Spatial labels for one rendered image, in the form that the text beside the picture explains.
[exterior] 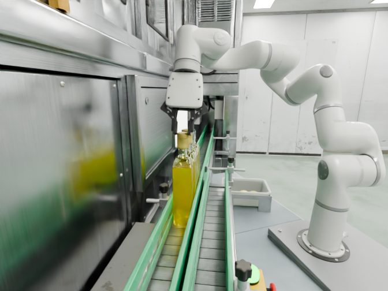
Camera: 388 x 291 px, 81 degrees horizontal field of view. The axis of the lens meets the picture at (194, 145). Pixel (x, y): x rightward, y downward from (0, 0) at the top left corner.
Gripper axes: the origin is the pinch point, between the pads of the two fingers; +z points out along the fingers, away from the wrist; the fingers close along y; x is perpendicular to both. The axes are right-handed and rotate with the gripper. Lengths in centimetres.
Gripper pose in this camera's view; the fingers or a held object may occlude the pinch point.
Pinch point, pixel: (182, 127)
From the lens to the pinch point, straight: 63.6
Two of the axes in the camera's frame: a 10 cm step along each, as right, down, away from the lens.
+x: 0.8, 0.8, 9.9
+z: -0.7, 10.0, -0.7
